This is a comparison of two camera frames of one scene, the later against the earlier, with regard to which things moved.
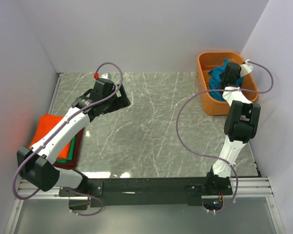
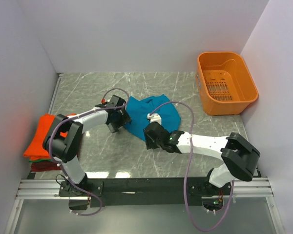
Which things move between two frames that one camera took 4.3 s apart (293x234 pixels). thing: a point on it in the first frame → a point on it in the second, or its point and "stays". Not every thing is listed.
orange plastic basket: (207, 61) stays
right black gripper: (238, 74) → (149, 143)
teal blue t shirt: (217, 75) → (138, 110)
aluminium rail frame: (251, 186) stays
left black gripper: (120, 102) → (125, 119)
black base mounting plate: (123, 191) stays
